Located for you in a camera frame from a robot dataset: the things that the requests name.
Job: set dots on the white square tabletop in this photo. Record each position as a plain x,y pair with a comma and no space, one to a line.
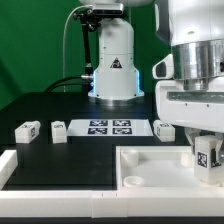
156,167

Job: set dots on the white sheet with tags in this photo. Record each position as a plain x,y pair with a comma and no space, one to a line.
109,127

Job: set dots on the white U-shaped fence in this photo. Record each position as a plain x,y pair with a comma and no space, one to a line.
120,202

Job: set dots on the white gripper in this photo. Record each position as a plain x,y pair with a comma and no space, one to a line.
196,110

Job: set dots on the black camera stand pole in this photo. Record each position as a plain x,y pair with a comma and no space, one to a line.
88,64

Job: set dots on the black camera on mount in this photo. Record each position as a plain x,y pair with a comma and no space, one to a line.
102,10

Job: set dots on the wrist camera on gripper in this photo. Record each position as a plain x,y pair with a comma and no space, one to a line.
164,69

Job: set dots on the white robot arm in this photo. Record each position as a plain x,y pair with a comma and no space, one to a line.
190,88

